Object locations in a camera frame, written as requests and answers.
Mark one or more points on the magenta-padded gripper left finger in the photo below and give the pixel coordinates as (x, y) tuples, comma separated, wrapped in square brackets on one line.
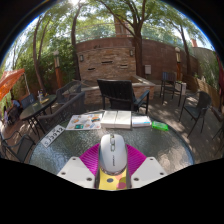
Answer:
[(88, 160)]

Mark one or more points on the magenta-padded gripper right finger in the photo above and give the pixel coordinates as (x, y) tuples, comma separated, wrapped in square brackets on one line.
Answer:
[(136, 161)]

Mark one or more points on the white computer mouse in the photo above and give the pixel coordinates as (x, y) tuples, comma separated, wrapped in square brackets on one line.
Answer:
[(113, 153)]

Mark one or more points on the yellow duck mouse pad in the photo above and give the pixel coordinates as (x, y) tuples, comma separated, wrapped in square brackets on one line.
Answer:
[(111, 182)]

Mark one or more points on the colourful printed leaflet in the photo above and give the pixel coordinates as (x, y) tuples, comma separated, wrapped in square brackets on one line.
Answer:
[(83, 121)]

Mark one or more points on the small white striped box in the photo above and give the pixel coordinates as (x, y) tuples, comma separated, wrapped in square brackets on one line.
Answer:
[(141, 121)]

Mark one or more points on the green plastic pack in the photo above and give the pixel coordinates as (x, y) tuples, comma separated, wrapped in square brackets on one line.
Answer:
[(160, 126)]

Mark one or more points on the white licence plate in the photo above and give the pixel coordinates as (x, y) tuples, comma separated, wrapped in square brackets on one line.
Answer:
[(52, 136)]

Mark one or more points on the flat white box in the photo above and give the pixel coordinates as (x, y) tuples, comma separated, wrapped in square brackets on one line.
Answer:
[(124, 120), (108, 119)]

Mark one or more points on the dark wicker chair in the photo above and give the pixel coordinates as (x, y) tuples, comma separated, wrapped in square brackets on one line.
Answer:
[(68, 90), (65, 111)]

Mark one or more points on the black metal patio chair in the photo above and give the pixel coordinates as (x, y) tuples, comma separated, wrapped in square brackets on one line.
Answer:
[(20, 145), (201, 101)]

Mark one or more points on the dark round patio table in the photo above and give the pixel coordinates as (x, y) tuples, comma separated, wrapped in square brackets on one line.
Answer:
[(36, 108)]

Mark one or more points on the black slatted bench chair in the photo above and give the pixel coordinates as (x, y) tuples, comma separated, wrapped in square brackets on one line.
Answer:
[(115, 91)]

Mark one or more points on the stone fire pit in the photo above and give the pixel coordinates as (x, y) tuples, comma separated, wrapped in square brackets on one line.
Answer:
[(151, 87)]

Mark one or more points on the white standing sign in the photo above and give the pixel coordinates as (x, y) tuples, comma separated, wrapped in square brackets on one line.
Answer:
[(181, 91)]

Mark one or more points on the orange sun umbrella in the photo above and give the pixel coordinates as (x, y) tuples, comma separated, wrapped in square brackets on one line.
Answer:
[(10, 81)]

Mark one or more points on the tree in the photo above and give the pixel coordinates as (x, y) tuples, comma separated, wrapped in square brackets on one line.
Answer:
[(138, 46), (36, 60), (75, 46)]

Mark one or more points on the grey wall utility box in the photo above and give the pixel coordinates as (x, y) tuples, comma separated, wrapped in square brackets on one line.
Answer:
[(147, 69)]

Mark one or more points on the wooden lamp post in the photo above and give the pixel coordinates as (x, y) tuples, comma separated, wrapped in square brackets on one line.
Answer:
[(178, 65), (57, 71)]

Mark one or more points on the black wall lantern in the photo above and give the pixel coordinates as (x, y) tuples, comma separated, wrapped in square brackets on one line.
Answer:
[(131, 52), (81, 58)]

